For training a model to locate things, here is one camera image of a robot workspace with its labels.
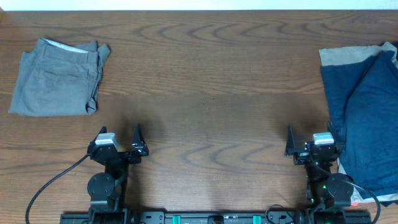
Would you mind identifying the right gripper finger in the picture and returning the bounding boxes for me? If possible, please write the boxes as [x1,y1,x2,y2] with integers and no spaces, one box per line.
[285,125,295,156]
[326,121,338,140]

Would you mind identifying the dark blue shorts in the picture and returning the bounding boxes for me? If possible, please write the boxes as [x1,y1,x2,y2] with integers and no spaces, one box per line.
[320,50,398,200]

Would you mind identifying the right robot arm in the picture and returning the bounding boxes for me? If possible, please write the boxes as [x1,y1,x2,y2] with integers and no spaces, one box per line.
[285,122,354,223]

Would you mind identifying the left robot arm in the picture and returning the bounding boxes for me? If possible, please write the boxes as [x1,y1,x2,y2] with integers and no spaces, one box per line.
[87,123,149,224]

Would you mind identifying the folded grey trousers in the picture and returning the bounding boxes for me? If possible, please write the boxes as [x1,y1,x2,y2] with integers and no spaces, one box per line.
[9,38,111,116]

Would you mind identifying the beige garment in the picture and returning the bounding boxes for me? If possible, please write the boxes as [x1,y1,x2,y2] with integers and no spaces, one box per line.
[318,41,398,205]

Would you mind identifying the right black cable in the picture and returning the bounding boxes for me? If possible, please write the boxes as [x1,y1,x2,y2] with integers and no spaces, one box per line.
[310,155,382,224]

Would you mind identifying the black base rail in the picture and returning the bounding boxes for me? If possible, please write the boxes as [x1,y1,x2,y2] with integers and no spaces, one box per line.
[60,210,372,224]

